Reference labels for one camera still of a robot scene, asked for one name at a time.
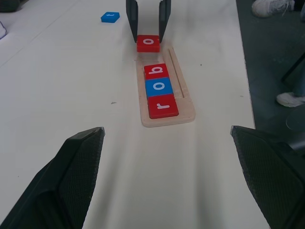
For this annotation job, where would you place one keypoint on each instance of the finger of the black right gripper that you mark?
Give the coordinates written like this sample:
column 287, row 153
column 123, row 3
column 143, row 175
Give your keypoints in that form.
column 132, row 16
column 164, row 16

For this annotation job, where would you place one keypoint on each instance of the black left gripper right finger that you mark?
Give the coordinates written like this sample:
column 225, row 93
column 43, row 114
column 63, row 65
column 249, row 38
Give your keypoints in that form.
column 269, row 176

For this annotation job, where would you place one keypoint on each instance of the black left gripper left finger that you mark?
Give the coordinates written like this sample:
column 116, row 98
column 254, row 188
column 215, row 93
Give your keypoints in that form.
column 71, row 181

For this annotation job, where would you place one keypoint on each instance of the red tile letter o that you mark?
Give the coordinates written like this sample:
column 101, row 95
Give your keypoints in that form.
column 148, row 43

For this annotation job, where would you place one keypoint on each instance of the red tile letter b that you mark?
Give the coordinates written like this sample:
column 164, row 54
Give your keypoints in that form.
column 156, row 71

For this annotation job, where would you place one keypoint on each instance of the blue tile letter t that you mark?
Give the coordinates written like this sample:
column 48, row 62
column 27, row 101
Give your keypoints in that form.
column 110, row 17

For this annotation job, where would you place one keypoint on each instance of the blue tile letter o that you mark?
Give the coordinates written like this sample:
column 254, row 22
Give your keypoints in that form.
column 159, row 87

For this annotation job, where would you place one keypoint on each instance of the red tile letter r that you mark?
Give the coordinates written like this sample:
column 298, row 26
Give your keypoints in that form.
column 163, row 106

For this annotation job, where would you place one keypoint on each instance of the wooden letter tray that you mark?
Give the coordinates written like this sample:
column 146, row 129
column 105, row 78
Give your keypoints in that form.
column 184, row 112

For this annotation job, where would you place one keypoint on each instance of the dark round disc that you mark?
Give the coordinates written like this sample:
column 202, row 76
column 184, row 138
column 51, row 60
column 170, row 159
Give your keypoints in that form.
column 296, row 119

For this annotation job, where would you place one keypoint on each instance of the white sneaker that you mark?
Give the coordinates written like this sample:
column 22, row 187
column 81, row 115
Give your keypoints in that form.
column 271, row 8
column 289, row 99

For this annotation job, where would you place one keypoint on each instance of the blue jeans leg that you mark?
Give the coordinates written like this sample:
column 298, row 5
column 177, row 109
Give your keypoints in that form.
column 299, row 83

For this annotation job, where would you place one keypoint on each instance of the dark object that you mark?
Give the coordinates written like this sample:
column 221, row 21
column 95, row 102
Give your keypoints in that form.
column 9, row 5

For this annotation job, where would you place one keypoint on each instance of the black frame leg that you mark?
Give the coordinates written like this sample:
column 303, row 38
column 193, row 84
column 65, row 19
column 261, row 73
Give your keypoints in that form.
column 295, row 71

